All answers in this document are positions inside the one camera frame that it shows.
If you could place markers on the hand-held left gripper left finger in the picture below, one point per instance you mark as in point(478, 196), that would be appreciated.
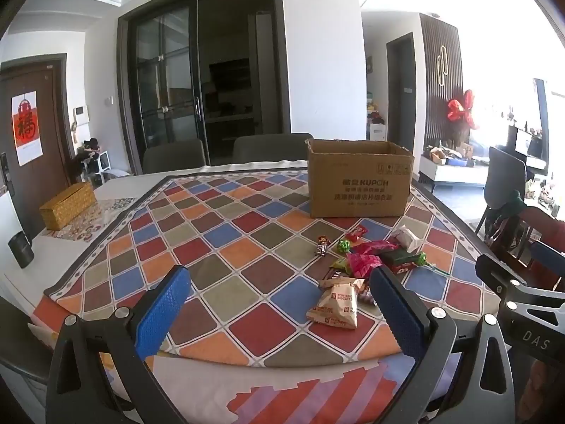
point(163, 309)

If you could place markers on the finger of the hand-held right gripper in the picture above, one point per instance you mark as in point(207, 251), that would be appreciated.
point(499, 274)

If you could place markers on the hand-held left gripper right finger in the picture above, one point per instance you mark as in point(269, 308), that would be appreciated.
point(397, 313)

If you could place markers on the red snack packet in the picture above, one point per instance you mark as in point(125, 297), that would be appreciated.
point(362, 265)

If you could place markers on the brown cardboard box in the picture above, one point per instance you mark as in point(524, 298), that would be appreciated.
point(357, 181)

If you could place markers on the dark chocolate bar packet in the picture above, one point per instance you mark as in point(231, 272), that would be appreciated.
point(402, 267)

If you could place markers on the green snack packet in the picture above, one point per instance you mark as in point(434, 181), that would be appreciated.
point(397, 256)

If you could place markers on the green spotted lollipop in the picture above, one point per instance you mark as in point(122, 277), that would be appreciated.
point(344, 245)
point(421, 258)

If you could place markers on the small beige biscuit packet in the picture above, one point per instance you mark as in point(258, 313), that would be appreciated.
point(342, 281)

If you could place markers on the large beige biscuit packet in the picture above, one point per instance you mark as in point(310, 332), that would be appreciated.
point(333, 309)

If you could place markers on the reddish brown chair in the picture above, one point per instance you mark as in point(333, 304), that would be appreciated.
point(547, 229)

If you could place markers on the pink snack packet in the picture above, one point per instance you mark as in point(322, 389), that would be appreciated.
point(375, 247)

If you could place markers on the white snack packet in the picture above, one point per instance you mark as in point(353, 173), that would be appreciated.
point(408, 239)

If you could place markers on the white printed tablecloth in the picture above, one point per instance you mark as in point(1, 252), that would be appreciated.
point(198, 388)

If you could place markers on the red candy packet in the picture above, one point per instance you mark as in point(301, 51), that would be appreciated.
point(356, 232)

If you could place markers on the blue grey chair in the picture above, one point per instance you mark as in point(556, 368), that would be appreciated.
point(503, 172)

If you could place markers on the colourful checkered table mat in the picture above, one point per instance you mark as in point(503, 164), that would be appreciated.
point(247, 247)

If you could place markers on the white low cabinet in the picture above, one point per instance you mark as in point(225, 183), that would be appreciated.
point(454, 174)

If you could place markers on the yellow woven tissue box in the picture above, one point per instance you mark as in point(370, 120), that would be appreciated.
point(66, 205)

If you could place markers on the grey dining chair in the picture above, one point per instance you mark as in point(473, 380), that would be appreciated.
point(269, 148)
point(174, 157)

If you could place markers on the black cylindrical cup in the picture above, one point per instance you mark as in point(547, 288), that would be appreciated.
point(20, 249)

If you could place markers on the white shoe rack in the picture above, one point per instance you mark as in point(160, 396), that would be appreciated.
point(99, 163)

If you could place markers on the red balloon flower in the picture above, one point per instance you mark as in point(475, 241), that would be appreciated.
point(459, 110)

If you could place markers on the small white toy shelf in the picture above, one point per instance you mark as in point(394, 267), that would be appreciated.
point(377, 123)

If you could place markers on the brown entry door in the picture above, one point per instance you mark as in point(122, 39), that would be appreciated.
point(55, 141)

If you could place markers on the dark interior door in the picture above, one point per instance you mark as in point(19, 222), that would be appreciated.
point(401, 97)

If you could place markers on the white intercom panel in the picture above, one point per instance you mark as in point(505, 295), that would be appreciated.
point(80, 114)

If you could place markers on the red and white door poster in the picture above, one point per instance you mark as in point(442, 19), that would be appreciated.
point(27, 128)

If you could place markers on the dark framed sliding glass door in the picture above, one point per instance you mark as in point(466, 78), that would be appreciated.
point(176, 75)

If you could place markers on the dark slatted wall panel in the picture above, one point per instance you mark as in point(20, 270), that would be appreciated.
point(430, 97)

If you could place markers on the gold wall ornament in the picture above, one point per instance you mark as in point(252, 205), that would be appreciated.
point(442, 64)

